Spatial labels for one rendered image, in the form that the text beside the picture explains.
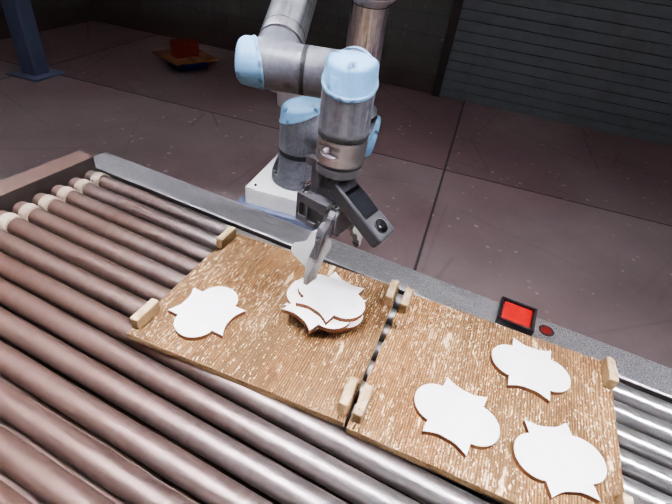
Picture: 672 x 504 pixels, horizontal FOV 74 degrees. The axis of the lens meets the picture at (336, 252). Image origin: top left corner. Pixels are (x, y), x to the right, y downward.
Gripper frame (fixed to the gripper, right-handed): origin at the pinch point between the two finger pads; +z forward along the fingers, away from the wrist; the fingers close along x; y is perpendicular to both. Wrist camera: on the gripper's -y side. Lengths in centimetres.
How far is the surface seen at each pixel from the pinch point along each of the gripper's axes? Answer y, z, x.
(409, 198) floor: 75, 106, -207
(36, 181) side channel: 80, 11, 15
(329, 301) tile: -0.8, 6.9, 1.6
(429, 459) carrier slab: -29.2, 12.0, 13.1
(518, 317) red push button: -29.6, 12.7, -27.5
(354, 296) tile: -3.4, 6.9, -2.8
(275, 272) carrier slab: 15.8, 12.1, -1.8
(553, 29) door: 78, 20, -467
